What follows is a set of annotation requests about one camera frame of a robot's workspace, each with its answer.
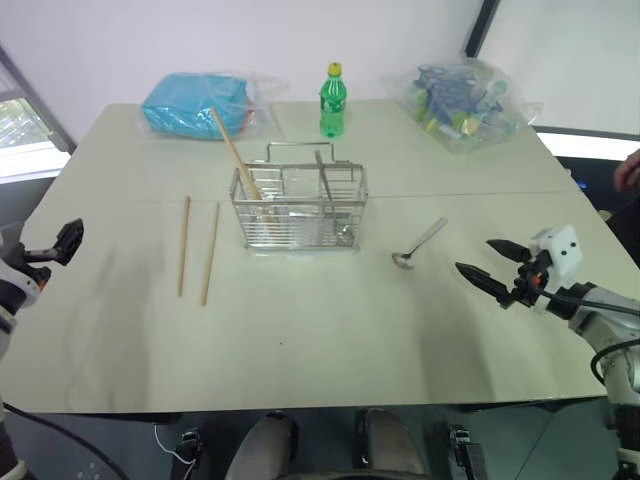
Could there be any wooden chopstick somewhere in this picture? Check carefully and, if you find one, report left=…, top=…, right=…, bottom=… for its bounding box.
left=209, top=106, right=282, bottom=225
left=200, top=201, right=222, bottom=307
left=178, top=195, right=192, bottom=298

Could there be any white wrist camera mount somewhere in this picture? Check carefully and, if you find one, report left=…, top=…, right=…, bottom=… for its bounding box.
left=529, top=224, right=585, bottom=317
left=0, top=258, right=41, bottom=307

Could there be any clear bag of bottles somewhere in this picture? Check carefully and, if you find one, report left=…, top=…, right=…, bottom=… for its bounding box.
left=383, top=57, right=545, bottom=156

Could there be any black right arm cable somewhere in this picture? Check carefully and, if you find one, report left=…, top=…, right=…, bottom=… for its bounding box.
left=542, top=288, right=640, bottom=387

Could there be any thick black floor cable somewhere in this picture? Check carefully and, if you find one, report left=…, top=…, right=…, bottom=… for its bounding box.
left=0, top=399, right=132, bottom=480

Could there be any green plastic soda bottle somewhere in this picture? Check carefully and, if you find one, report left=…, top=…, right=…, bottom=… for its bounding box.
left=319, top=61, right=348, bottom=139

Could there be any metal wire cutlery basket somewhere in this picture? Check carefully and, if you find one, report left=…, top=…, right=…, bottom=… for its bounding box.
left=229, top=141, right=370, bottom=252

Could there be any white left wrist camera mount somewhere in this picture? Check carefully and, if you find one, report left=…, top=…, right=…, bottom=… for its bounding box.
left=0, top=258, right=41, bottom=307

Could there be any thin white cable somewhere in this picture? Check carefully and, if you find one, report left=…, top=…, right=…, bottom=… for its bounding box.
left=152, top=423, right=200, bottom=467

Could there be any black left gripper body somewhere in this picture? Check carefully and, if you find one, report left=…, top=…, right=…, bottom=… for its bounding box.
left=13, top=242, right=57, bottom=290

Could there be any grey rounded shape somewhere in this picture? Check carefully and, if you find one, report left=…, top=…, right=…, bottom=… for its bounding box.
left=226, top=409, right=301, bottom=480
left=355, top=406, right=432, bottom=480

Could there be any bystander dark clothing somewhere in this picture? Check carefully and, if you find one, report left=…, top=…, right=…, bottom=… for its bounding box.
left=597, top=185, right=640, bottom=254

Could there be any black table leg bracket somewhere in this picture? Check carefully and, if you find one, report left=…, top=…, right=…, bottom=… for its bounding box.
left=446, top=423, right=487, bottom=480
left=169, top=428, right=203, bottom=480

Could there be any black screen frame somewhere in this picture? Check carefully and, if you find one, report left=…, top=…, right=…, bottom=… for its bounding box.
left=460, top=0, right=503, bottom=59

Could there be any bystander bare hand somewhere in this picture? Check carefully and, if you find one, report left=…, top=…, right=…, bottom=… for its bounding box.
left=613, top=148, right=640, bottom=194

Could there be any black window frame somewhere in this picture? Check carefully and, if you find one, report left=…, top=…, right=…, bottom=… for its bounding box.
left=0, top=42, right=79, bottom=156

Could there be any blue cloth in plastic bag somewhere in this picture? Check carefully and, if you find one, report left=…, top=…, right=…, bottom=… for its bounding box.
left=137, top=71, right=290, bottom=142

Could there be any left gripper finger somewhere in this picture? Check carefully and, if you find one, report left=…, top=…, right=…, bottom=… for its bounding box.
left=52, top=236, right=77, bottom=267
left=60, top=217, right=85, bottom=247

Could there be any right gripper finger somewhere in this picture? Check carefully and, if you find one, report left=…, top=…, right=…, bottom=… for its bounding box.
left=486, top=239, right=533, bottom=262
left=454, top=262, right=513, bottom=308

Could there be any steel spoon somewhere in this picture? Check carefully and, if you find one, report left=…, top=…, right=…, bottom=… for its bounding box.
left=313, top=149, right=357, bottom=247
left=391, top=216, right=449, bottom=272

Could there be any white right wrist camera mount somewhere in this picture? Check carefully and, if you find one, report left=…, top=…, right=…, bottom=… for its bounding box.
left=529, top=224, right=585, bottom=317

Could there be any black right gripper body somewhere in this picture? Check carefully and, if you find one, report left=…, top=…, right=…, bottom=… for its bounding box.
left=502, top=248, right=551, bottom=309

